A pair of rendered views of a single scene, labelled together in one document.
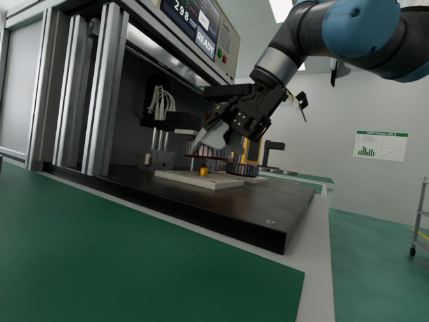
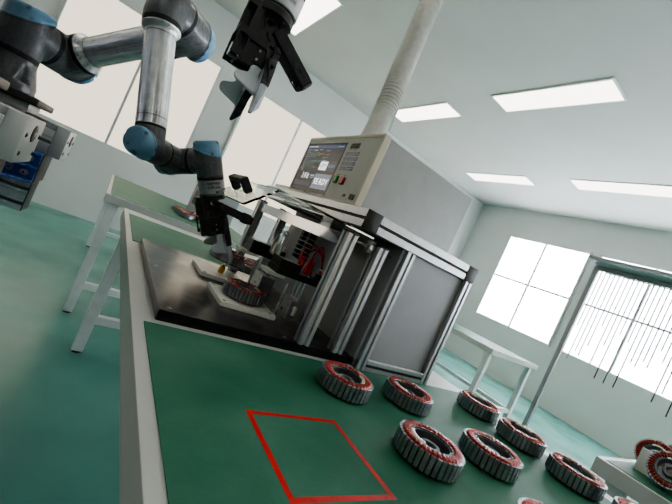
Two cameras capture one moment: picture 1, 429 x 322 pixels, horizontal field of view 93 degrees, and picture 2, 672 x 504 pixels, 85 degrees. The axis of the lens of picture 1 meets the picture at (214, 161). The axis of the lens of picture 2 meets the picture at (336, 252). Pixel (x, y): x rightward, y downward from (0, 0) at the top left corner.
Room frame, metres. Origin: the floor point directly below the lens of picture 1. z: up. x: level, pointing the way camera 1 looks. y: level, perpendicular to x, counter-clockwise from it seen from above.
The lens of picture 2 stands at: (1.28, -0.85, 1.00)
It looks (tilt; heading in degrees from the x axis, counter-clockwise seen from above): 1 degrees down; 118
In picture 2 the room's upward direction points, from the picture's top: 24 degrees clockwise
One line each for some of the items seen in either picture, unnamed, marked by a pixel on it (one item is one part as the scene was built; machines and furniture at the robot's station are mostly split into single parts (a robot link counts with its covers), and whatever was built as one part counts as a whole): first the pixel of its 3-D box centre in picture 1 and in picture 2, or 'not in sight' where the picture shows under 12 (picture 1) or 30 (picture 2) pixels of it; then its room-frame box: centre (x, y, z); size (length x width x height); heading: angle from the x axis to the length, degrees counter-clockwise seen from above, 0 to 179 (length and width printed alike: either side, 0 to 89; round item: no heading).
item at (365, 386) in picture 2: not in sight; (344, 381); (1.05, -0.15, 0.77); 0.11 x 0.11 x 0.04
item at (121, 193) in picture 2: not in sight; (162, 249); (-1.42, 1.28, 0.38); 1.85 x 1.10 x 0.75; 151
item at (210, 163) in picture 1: (205, 163); (290, 307); (0.75, 0.03, 0.80); 0.08 x 0.05 x 0.06; 151
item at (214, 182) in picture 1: (202, 178); (219, 274); (0.47, 0.02, 0.78); 0.15 x 0.15 x 0.01; 61
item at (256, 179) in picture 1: (240, 176); (240, 300); (0.68, -0.09, 0.78); 0.15 x 0.15 x 0.01; 61
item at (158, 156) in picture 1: (157, 160); (262, 281); (0.54, 0.15, 0.80); 0.08 x 0.05 x 0.06; 151
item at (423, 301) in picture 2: not in sight; (414, 321); (1.05, 0.16, 0.91); 0.28 x 0.03 x 0.32; 61
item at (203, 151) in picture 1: (206, 150); (227, 255); (0.47, 0.02, 0.84); 0.11 x 0.11 x 0.04
